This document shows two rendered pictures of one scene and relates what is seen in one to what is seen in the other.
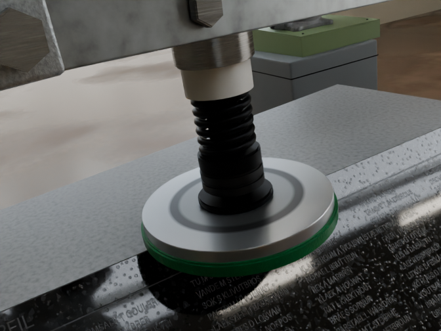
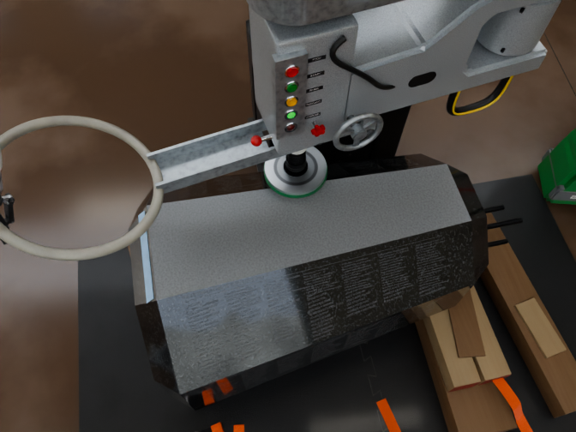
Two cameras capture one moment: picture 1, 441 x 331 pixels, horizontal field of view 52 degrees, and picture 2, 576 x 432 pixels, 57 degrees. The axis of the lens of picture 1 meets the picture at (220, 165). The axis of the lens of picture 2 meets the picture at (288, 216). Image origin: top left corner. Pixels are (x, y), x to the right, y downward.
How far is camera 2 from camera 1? 1.92 m
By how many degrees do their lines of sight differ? 95
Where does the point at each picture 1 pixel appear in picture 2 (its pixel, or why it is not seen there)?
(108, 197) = (335, 225)
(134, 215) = (327, 203)
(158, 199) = (319, 177)
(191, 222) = (313, 159)
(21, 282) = (366, 184)
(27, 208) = (371, 236)
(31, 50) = not seen: hidden behind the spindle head
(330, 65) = not seen: outside the picture
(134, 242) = (329, 187)
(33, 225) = (367, 219)
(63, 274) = (353, 182)
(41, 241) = (363, 205)
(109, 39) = not seen: hidden behind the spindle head
